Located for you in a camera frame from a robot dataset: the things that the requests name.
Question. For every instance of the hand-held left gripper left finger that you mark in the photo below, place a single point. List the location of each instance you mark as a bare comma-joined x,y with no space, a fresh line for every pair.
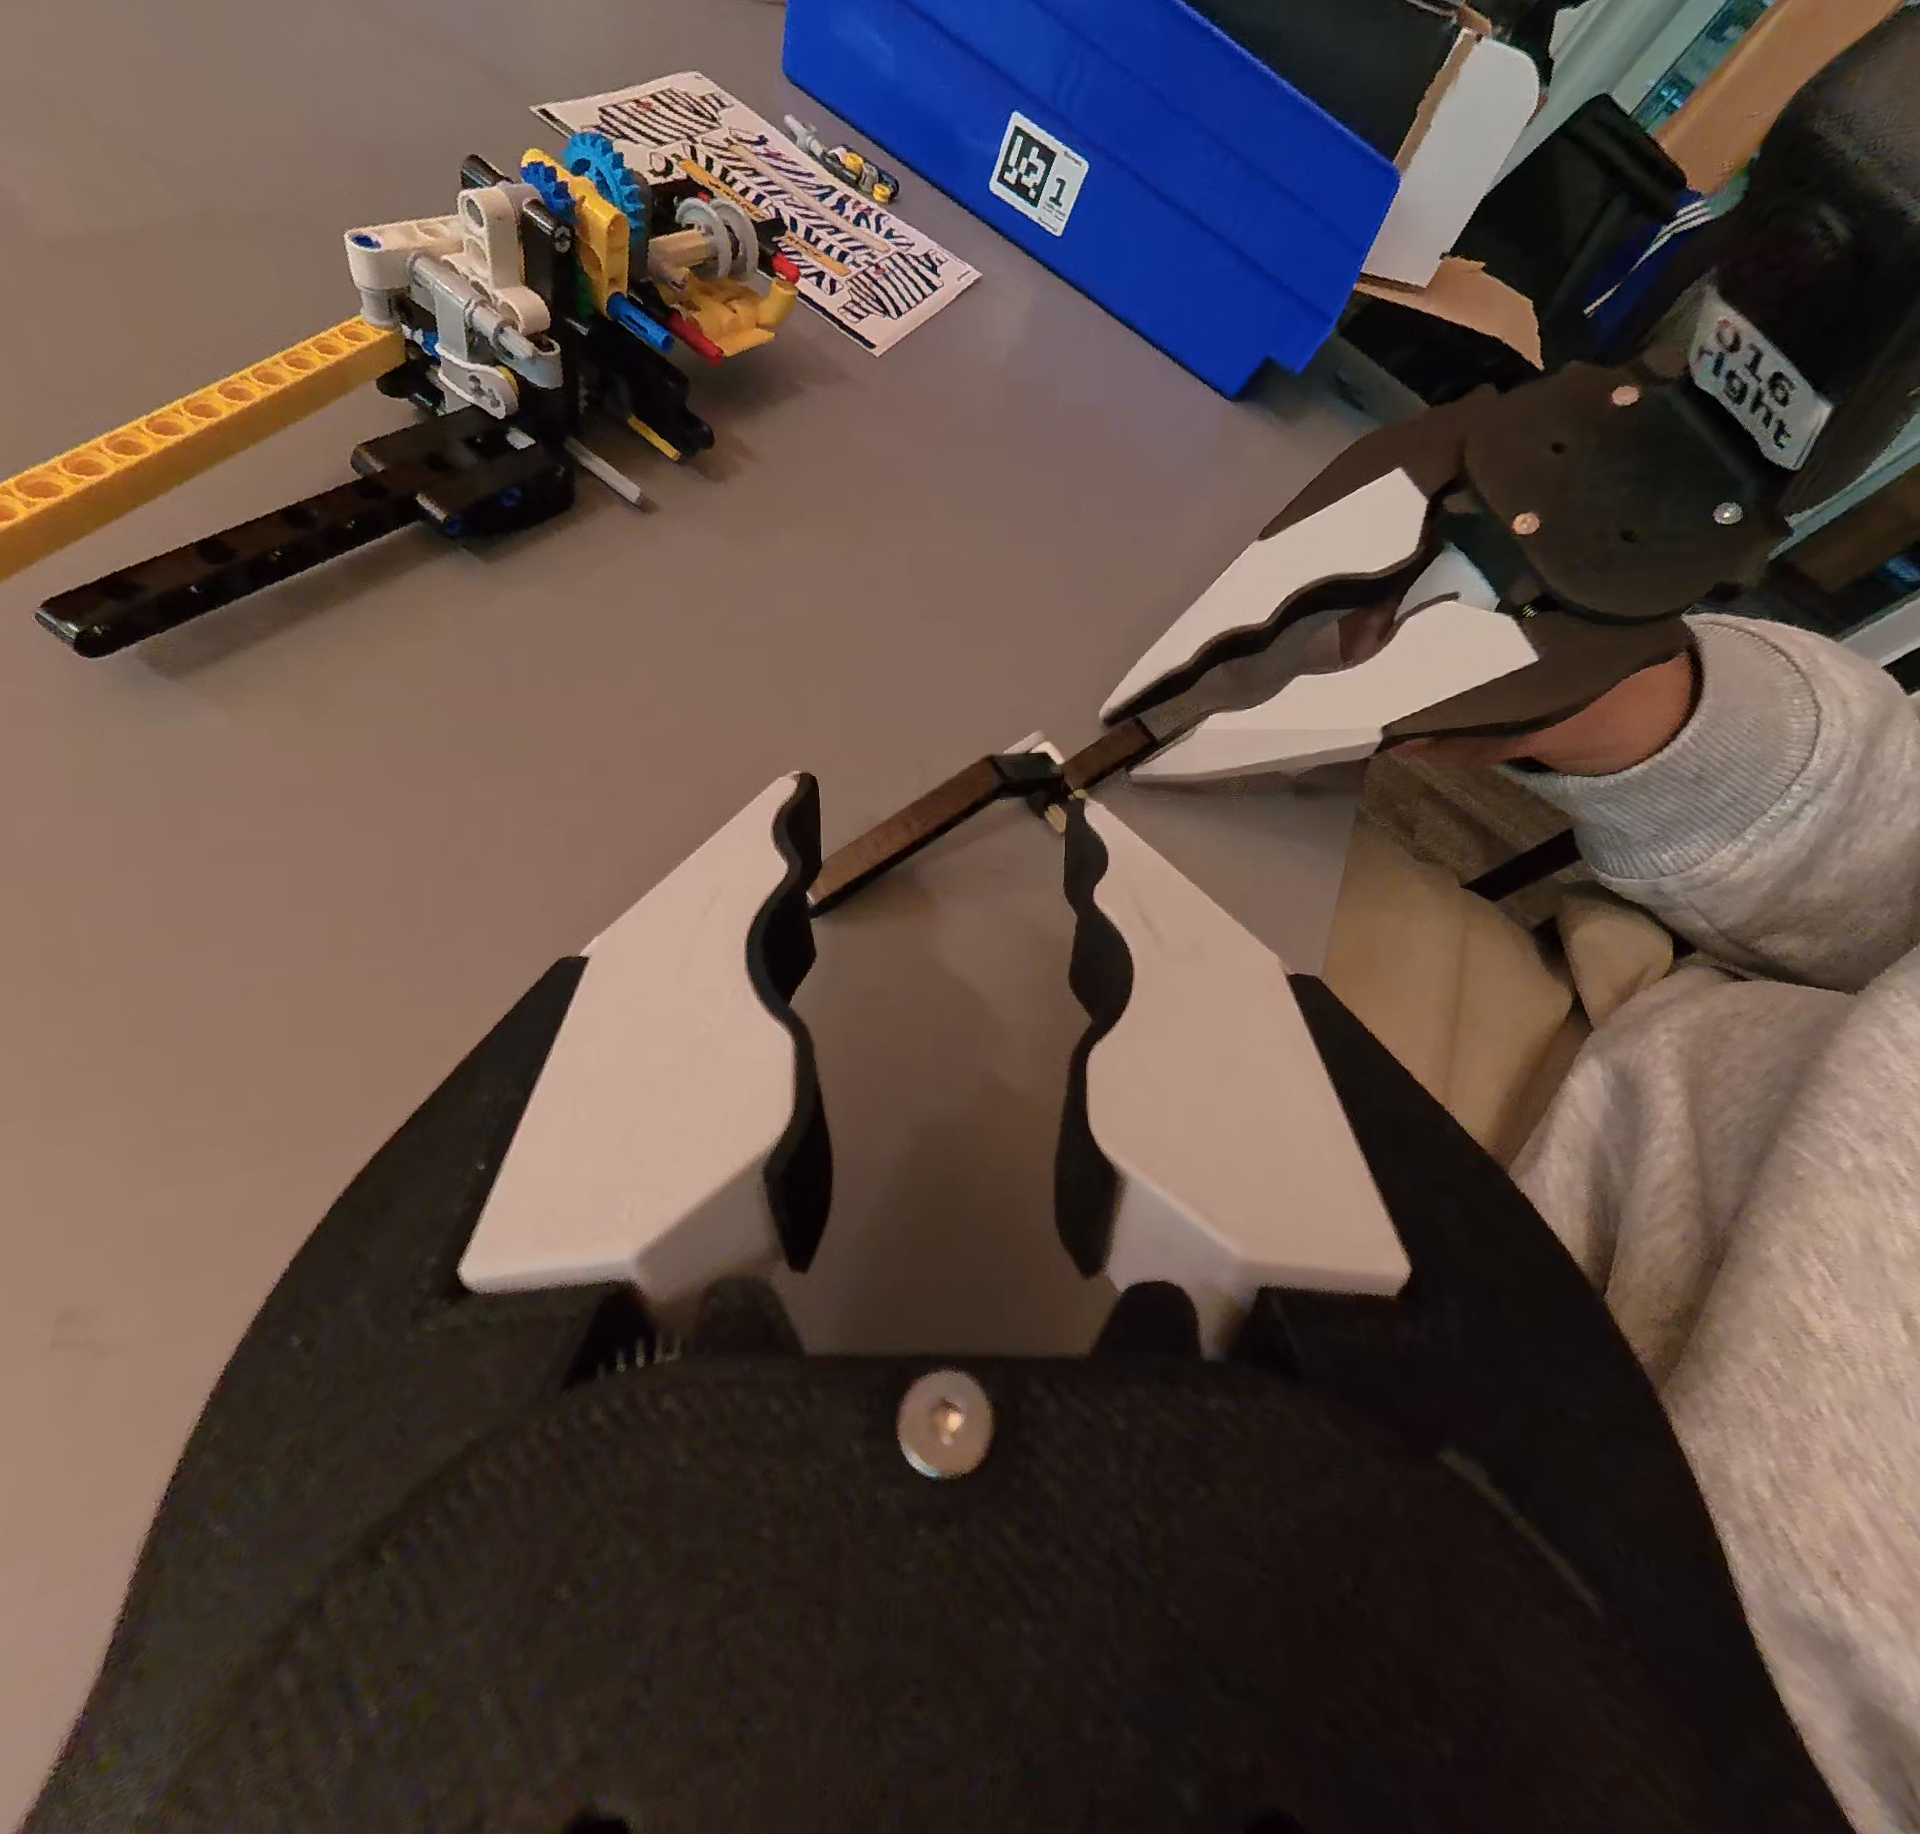
645,1115

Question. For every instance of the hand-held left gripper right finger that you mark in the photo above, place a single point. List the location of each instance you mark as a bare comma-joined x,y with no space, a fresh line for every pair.
1245,1115

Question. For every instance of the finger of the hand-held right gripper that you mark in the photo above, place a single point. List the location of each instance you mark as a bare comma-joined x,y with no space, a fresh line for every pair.
1275,574
1351,700

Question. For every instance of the black bent lego beam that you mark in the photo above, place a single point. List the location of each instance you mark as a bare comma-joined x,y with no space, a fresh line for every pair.
901,850

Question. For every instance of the person's right forearm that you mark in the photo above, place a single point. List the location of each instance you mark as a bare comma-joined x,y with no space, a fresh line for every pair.
1770,814

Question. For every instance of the multicoloured lego model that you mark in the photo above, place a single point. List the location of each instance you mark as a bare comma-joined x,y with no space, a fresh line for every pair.
495,304

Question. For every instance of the person's right hand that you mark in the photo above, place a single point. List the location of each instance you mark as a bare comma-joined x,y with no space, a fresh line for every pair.
1626,725

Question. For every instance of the person's legs beige trousers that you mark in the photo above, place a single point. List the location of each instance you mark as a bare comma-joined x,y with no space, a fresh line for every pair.
1440,995

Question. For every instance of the black bag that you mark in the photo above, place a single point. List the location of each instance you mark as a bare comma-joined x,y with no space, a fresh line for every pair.
1591,214

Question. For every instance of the cardboard box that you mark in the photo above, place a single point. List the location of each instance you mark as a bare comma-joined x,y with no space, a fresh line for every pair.
1477,124

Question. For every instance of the wooden beam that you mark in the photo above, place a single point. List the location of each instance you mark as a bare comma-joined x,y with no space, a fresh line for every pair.
1786,49

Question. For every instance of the zebra striped sticker sheet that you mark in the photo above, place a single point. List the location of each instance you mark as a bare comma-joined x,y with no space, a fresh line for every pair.
885,290

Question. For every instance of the blue plastic bin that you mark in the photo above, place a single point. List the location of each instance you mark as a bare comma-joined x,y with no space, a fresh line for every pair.
960,65

